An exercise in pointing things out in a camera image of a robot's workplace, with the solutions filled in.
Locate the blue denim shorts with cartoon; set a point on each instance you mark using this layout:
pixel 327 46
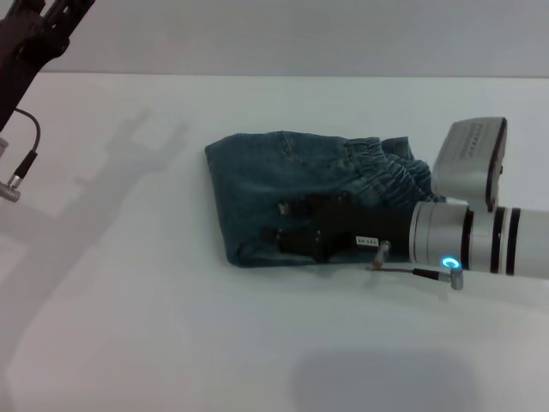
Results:
pixel 266 180

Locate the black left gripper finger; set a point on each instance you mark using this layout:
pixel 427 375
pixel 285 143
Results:
pixel 70 15
pixel 32 8

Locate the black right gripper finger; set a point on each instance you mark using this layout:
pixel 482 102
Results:
pixel 300 206
pixel 296 244

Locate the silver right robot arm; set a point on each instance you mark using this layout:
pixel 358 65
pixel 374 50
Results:
pixel 480 240

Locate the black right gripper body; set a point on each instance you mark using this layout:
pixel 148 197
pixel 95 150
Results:
pixel 373 223

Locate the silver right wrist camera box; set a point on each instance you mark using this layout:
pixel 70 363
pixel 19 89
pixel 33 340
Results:
pixel 467 163

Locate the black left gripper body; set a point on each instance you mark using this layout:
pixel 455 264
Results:
pixel 23 56

